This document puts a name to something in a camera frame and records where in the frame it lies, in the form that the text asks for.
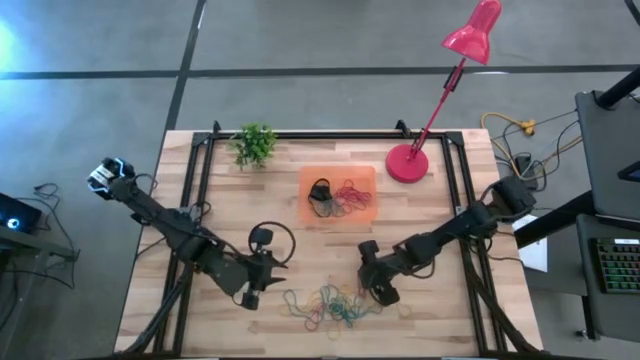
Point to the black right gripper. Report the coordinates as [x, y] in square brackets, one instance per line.
[380, 272]

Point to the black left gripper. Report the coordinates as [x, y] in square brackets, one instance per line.
[257, 272]

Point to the rubber bands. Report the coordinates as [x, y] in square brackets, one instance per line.
[402, 306]

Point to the red rubber band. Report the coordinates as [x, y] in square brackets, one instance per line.
[352, 202]
[311, 322]
[357, 192]

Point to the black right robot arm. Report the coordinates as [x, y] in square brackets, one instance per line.
[450, 232]

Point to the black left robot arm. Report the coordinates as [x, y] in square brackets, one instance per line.
[165, 225]

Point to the orange translucent plastic bin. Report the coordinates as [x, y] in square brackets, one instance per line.
[310, 172]

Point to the green plant in white pot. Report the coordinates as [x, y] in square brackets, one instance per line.
[254, 145]

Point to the white paper sheet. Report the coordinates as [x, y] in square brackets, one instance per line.
[535, 255]

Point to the black power adapter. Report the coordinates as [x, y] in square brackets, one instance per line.
[526, 167]

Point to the dark grey side stand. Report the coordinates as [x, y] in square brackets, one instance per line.
[40, 245]

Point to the grey table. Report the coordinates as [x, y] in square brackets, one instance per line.
[610, 315]

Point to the backlit computer keyboard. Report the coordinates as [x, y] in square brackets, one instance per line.
[620, 267]

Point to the red desk lamp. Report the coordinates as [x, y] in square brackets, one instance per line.
[472, 37]

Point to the dark grey desk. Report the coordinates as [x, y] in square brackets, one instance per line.
[610, 150]

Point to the small black screen device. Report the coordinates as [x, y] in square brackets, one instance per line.
[631, 172]

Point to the black pole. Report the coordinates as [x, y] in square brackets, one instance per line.
[620, 89]

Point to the black aluminium table frame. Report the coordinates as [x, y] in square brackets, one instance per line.
[325, 135]

